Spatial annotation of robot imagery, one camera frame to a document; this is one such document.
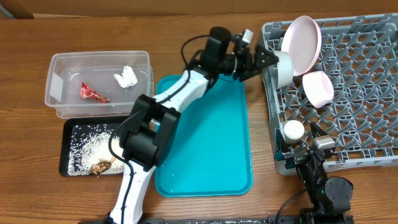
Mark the white tissue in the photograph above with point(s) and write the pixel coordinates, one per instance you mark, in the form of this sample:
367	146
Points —
127	78

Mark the spilled white rice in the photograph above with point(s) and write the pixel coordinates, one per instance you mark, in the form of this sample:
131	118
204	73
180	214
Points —
88	146

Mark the grey dishwasher rack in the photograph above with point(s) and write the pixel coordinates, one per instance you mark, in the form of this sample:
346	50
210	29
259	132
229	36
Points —
359	55

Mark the teal plastic tray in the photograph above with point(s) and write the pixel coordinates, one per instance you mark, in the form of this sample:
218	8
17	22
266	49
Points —
211	152

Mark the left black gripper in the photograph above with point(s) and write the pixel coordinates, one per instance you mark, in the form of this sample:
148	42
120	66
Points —
247	64

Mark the clear plastic bin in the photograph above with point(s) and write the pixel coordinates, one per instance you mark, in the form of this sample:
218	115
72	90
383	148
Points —
67	71

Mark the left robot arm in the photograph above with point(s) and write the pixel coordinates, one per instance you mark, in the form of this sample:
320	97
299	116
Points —
147	134

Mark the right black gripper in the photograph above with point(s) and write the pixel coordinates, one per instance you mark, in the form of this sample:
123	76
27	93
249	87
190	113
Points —
281	145

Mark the pink bowl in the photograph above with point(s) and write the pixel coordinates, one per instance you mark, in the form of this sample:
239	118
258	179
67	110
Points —
318	88

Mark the black plastic tray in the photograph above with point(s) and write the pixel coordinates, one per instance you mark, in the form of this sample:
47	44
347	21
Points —
67	131

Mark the grey bowl with food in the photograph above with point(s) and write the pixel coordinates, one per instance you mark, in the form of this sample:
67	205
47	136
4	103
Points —
285	70

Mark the pink plate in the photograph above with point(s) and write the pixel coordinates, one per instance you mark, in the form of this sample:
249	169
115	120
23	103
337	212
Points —
302	40

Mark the brown food piece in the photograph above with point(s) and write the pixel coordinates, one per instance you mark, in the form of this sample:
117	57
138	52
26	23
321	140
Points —
100	167

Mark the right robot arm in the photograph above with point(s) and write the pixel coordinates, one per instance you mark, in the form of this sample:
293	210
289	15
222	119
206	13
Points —
330	196

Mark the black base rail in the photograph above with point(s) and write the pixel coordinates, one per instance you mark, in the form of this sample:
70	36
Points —
217	221

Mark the small white cup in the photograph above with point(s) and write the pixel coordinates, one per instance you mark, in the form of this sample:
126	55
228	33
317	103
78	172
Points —
293	131

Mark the red foil wrapper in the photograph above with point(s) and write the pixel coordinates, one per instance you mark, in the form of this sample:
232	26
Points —
88	93

